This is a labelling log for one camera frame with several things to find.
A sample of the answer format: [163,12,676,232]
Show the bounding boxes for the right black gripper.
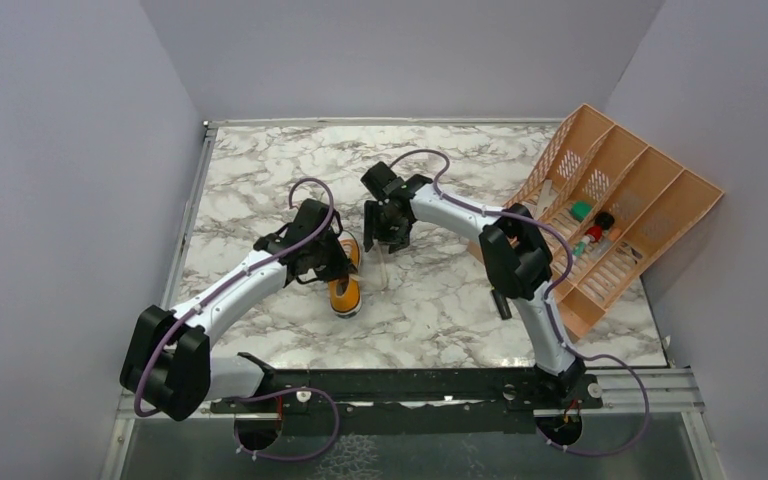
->
[363,201,409,255]

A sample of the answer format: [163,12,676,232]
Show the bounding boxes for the orange canvas sneaker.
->
[328,232,363,318]

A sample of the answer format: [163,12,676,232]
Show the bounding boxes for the white shoelace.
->
[356,244,390,291]

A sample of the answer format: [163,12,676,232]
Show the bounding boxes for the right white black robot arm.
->
[361,162,585,407]

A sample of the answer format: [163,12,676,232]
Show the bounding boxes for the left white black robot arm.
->
[119,199,353,421]

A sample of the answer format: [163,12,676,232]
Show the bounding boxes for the black yellow highlighter marker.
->
[491,289,512,320]

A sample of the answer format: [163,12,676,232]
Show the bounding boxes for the green cap item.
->
[569,201,592,222]

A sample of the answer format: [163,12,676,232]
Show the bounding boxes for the red black bottle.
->
[573,211,615,257]

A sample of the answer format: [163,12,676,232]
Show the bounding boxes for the peach plastic organizer tray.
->
[467,103,725,344]

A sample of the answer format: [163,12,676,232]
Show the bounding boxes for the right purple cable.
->
[389,148,652,460]

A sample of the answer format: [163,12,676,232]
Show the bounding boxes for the purple cable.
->
[389,148,652,460]
[133,177,341,462]

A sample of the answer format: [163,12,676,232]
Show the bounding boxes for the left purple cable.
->
[133,177,341,462]

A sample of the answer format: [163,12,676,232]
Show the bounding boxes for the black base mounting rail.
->
[208,367,603,436]

